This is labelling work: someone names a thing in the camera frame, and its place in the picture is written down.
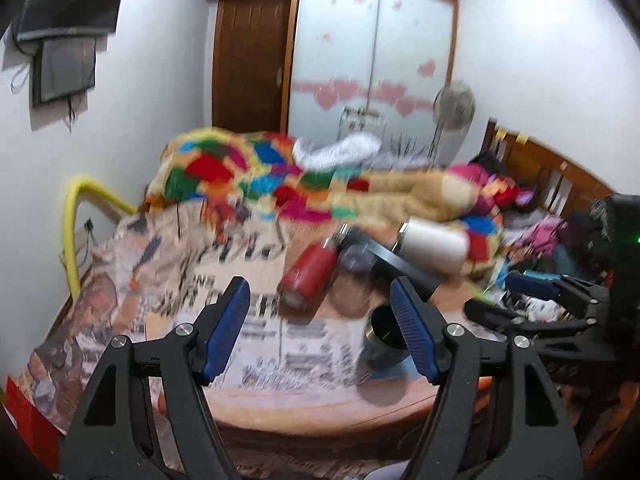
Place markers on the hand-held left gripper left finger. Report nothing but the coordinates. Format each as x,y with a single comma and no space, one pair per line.
227,322

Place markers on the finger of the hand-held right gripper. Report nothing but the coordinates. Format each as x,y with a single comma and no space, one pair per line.
520,322
530,285

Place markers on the yellow pipe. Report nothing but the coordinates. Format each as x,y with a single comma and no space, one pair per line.
70,240

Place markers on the red bottle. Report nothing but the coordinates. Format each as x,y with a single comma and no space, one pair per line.
305,280

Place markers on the white fluffy cloth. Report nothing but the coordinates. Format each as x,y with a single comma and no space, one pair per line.
335,152

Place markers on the pile of clothes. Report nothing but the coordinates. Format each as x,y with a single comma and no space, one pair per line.
545,232

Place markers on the clear glass tumbler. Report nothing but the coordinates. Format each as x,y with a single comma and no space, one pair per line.
352,280

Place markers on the dark steel cup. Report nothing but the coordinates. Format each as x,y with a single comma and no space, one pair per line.
382,340

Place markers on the wooden wardrobe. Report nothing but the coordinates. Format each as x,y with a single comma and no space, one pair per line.
250,45

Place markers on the white standing fan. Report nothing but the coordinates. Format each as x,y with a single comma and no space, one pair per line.
455,105

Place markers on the wall television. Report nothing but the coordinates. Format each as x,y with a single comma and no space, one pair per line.
70,5

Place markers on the white bottle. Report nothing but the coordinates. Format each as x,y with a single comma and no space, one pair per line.
432,247

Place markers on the wooden headboard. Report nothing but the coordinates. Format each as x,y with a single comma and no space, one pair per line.
545,170

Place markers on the grey hanging cloth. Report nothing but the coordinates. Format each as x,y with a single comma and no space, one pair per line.
65,67

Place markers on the colourful patchwork blanket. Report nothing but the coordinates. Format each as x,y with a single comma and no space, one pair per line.
280,180

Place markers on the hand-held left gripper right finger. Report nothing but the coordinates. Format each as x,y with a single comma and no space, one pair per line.
412,322

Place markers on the red bag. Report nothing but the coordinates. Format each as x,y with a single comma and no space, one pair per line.
27,420

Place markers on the white plastic rack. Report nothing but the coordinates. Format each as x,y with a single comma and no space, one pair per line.
362,122

